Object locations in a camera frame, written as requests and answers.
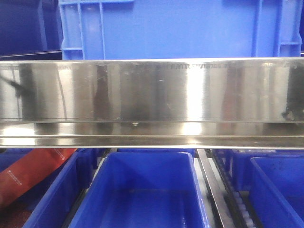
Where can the large blue crate upper shelf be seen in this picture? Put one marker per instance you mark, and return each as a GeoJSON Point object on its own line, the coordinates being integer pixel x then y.
{"type": "Point", "coordinates": [147, 29]}

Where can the blue bin left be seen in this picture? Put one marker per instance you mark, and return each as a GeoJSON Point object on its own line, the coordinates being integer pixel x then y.
{"type": "Point", "coordinates": [48, 204]}

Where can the red packet in bin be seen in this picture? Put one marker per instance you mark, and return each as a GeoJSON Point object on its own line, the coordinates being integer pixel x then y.
{"type": "Point", "coordinates": [29, 171]}

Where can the blue shelf bin middle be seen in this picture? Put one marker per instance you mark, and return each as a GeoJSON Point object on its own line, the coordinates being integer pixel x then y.
{"type": "Point", "coordinates": [143, 190]}

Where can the stainless steel shelf rack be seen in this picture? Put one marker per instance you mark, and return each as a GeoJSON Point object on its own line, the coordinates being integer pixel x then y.
{"type": "Point", "coordinates": [202, 103]}

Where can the blue shelf bin near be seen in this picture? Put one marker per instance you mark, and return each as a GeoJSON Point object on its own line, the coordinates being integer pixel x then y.
{"type": "Point", "coordinates": [277, 191]}

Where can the blue shelf bin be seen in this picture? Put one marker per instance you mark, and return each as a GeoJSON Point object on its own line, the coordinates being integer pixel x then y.
{"type": "Point", "coordinates": [143, 190]}
{"type": "Point", "coordinates": [277, 191]}

